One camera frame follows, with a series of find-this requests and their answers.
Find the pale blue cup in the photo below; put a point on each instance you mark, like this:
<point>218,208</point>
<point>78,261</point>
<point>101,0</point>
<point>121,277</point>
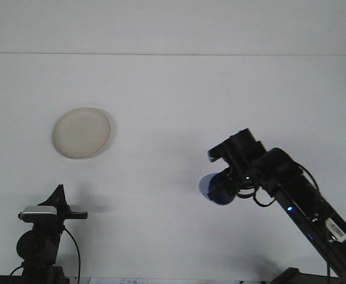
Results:
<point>204,186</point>

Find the pale round plate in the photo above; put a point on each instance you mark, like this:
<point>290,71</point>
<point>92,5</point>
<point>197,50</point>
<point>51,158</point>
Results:
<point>81,133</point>

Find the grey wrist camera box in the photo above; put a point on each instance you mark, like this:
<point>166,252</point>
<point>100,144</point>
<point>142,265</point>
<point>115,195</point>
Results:
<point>38,210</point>
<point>217,152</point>

